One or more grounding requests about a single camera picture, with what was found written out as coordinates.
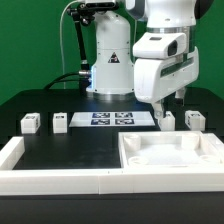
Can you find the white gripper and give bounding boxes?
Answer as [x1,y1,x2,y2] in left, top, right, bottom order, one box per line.
[134,48,199,120]

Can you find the white square tabletop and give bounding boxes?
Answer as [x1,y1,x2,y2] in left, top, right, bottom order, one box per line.
[118,131,224,169]

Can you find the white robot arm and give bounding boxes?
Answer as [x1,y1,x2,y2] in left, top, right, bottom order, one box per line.
[84,0,214,119]

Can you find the white U-shaped obstacle fence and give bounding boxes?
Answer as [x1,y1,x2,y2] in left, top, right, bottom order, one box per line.
[0,137,224,196]

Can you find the white marker base plate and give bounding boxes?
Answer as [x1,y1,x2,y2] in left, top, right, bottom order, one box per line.
[69,111,155,127]

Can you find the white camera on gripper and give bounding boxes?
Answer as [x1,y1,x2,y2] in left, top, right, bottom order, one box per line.
[133,32,187,59]

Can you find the black cable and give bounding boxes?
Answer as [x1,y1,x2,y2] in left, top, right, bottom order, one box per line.
[43,69,92,90]

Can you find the white cable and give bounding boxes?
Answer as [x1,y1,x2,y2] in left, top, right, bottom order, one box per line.
[59,0,86,76]

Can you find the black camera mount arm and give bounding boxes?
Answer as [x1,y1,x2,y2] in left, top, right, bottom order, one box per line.
[67,0,119,70]

